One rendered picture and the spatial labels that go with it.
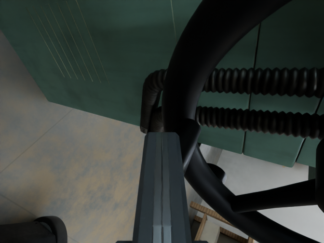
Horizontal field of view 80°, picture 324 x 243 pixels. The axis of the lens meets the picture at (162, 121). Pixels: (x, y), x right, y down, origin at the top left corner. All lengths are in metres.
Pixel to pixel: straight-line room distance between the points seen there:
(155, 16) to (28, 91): 0.60
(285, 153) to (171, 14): 0.31
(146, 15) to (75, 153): 0.77
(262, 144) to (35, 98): 0.74
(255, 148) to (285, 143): 0.05
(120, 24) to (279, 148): 0.36
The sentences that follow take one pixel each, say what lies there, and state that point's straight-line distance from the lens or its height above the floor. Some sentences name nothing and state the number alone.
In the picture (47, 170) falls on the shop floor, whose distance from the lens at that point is 0.96.
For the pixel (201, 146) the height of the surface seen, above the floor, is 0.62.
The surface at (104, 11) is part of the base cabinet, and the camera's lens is 0.41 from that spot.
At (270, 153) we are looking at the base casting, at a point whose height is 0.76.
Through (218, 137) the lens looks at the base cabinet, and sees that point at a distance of 0.43.
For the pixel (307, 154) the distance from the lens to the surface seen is 0.41.
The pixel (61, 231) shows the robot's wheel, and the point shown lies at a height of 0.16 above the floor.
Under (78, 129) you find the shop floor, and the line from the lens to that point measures 0.97.
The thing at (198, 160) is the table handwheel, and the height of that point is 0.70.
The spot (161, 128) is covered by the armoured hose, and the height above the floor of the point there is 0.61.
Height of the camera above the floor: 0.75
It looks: 29 degrees down
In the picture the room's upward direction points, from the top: 104 degrees clockwise
